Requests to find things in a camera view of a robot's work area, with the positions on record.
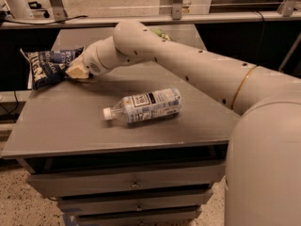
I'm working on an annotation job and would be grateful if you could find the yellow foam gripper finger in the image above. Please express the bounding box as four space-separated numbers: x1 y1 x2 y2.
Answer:
66 56 89 79

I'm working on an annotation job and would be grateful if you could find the blue Kettle chip bag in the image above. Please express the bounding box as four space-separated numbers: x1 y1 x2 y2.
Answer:
20 47 84 90

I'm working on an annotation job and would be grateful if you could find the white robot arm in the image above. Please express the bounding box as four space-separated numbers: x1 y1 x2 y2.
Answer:
69 21 301 226

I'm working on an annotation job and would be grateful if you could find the green chip bag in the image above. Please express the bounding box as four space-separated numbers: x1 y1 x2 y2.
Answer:
151 28 171 40

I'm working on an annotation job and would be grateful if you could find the white pipe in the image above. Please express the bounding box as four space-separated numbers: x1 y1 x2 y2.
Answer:
6 0 34 19

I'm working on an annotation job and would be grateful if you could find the clear plastic water bottle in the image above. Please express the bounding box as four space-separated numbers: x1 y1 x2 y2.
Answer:
103 88 182 123

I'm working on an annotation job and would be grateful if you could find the grey drawer cabinet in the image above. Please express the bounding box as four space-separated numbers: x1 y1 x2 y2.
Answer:
0 24 243 226

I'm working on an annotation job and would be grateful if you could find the black cable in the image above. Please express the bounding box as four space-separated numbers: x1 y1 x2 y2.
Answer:
4 14 88 25

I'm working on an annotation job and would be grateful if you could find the grey metal rail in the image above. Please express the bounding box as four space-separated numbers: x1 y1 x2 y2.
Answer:
0 10 301 30

